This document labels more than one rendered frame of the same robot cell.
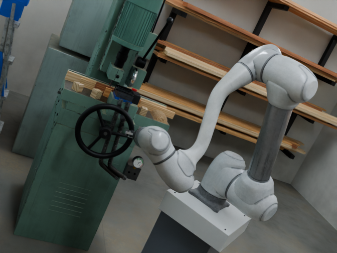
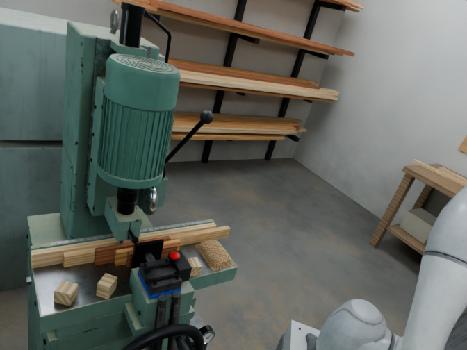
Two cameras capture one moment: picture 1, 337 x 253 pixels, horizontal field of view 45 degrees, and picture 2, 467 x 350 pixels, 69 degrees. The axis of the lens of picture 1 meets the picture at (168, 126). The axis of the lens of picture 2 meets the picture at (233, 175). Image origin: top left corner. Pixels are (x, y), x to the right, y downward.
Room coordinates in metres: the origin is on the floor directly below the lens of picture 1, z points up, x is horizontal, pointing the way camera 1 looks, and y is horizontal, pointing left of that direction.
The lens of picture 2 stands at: (1.33, 0.40, 1.67)
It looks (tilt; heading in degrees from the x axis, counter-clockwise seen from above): 25 degrees down; 341
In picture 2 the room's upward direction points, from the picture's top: 16 degrees clockwise
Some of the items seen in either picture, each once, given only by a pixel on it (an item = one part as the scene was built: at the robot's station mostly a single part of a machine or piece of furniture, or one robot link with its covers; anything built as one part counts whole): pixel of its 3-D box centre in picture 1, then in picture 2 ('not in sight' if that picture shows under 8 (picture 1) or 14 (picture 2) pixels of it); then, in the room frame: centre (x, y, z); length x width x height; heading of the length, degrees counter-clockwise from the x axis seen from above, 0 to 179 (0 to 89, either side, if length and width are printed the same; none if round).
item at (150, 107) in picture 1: (128, 99); (158, 243); (2.25, 0.27, 0.92); 0.58 x 0.02 x 0.04; 110
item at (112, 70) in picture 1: (115, 73); (122, 219); (2.23, 0.39, 1.03); 0.14 x 0.07 x 0.09; 20
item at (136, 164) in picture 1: (137, 162); (204, 335); (2.10, 0.07, 0.65); 0.06 x 0.04 x 0.08; 110
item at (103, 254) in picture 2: (115, 93); (134, 249); (2.21, 0.35, 0.93); 0.24 x 0.02 x 0.06; 110
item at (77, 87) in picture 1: (77, 87); (66, 292); (2.03, 0.51, 0.92); 0.04 x 0.04 x 0.04; 73
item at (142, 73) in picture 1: (135, 77); (151, 189); (2.44, 0.30, 1.02); 0.09 x 0.07 x 0.12; 110
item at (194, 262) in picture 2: (143, 111); (193, 267); (2.15, 0.16, 0.92); 0.05 x 0.04 x 0.04; 13
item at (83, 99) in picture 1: (116, 109); (147, 281); (2.13, 0.30, 0.87); 0.61 x 0.30 x 0.06; 110
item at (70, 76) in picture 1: (117, 93); (136, 242); (2.25, 0.34, 0.92); 0.60 x 0.02 x 0.05; 110
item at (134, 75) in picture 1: (132, 77); (148, 198); (2.37, 0.32, 1.02); 0.12 x 0.03 x 0.12; 20
